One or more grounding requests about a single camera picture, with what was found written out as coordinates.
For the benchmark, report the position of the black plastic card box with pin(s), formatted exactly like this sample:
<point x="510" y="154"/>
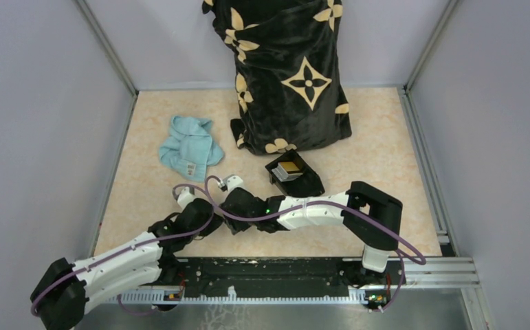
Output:
<point x="307" y="185"/>

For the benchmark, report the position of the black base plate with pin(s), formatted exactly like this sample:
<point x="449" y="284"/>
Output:
<point x="315" y="277"/>

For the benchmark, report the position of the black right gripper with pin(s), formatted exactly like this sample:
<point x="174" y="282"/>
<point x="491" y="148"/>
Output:
<point x="237" y="226"/>

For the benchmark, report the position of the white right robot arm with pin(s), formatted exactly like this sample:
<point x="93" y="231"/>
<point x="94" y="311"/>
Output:
<point x="370" y="214"/>

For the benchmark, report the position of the black floral plush blanket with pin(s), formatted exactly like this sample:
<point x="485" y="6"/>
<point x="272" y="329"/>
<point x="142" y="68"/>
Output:
<point x="287" y="76"/>

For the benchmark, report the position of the light blue cloth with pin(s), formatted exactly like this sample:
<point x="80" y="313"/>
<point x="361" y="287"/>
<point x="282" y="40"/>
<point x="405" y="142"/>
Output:
<point x="190" y="148"/>

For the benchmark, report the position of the aluminium frame rail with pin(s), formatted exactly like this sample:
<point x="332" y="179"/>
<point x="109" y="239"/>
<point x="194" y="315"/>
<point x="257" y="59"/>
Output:
<point x="437" y="273"/>

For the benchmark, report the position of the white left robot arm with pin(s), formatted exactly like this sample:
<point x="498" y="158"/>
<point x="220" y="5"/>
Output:
<point x="69" y="290"/>

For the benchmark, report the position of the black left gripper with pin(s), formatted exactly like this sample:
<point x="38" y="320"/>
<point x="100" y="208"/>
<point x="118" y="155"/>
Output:
<point x="216" y="222"/>

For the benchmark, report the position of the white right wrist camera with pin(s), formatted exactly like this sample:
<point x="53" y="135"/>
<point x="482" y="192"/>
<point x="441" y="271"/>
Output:
<point x="231" y="182"/>

